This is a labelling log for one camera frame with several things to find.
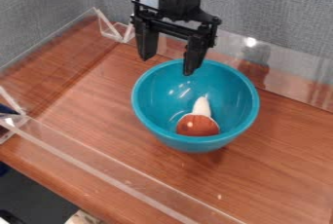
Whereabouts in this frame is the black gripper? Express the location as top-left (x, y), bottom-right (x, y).
top-left (131, 0), bottom-right (220, 76)

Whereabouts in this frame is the brown toy mushroom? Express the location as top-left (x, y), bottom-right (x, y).
top-left (175, 96), bottom-right (219, 136)

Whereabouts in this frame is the blue plastic bowl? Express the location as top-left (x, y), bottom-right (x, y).
top-left (131, 59), bottom-right (260, 153)

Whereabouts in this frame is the clear acrylic left barrier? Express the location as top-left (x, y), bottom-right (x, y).
top-left (0, 6), bottom-right (96, 71)

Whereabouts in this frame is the clear acrylic barrier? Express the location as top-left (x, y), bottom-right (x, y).
top-left (0, 86), bottom-right (244, 224)
top-left (0, 6), bottom-right (96, 71)
top-left (92, 6), bottom-right (333, 114)

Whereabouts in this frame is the clear acrylic back barrier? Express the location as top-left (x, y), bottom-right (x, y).
top-left (92, 6), bottom-right (333, 114)

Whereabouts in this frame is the clear acrylic front barrier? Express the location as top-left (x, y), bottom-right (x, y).
top-left (0, 86), bottom-right (244, 224)

